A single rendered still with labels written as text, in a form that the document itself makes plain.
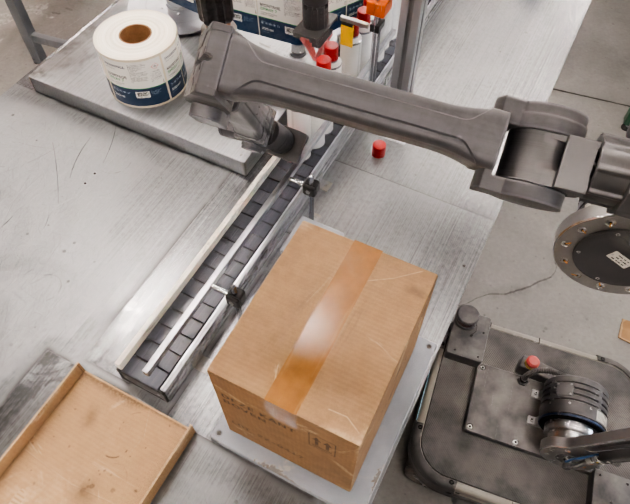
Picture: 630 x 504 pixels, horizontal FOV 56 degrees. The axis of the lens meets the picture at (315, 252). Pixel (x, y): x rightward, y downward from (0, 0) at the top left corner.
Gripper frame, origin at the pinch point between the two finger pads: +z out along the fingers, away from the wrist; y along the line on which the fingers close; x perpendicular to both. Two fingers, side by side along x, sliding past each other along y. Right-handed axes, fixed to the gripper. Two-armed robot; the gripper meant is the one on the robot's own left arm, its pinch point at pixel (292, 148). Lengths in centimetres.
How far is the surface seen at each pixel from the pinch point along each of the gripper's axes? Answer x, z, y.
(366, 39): -31.3, 12.1, -2.9
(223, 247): 25.4, -11.9, 2.0
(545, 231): -14, 123, -70
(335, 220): 11.4, 3.9, -14.7
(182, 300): 37.2, -20.6, 2.5
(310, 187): 6.7, -9.8, -10.1
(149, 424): 58, -31, -5
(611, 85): -96, 183, -77
